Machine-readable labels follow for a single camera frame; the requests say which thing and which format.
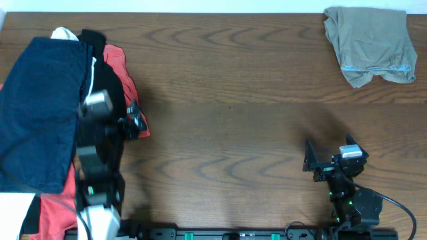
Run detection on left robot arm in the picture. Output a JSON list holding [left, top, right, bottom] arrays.
[[65, 99, 148, 239]]

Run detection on red orange shorts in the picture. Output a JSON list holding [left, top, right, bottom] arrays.
[[0, 43, 151, 240]]

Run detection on khaki cotton shorts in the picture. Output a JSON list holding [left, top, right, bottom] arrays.
[[324, 7, 418, 88]]

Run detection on white garment top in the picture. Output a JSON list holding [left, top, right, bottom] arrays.
[[51, 27, 79, 41]]

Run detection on white garment bottom left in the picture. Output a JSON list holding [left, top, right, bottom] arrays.
[[0, 193, 35, 240]]

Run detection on white garment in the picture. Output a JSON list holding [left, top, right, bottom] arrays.
[[0, 193, 35, 240], [51, 27, 79, 41]]

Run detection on navy blue shorts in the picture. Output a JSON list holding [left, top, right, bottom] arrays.
[[1, 37, 93, 193]]

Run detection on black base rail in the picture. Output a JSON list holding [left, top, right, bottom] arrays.
[[116, 227, 399, 240]]

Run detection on black shorts white stripe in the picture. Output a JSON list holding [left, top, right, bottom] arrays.
[[20, 29, 129, 235]]

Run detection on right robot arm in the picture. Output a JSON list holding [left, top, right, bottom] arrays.
[[302, 135, 382, 239]]

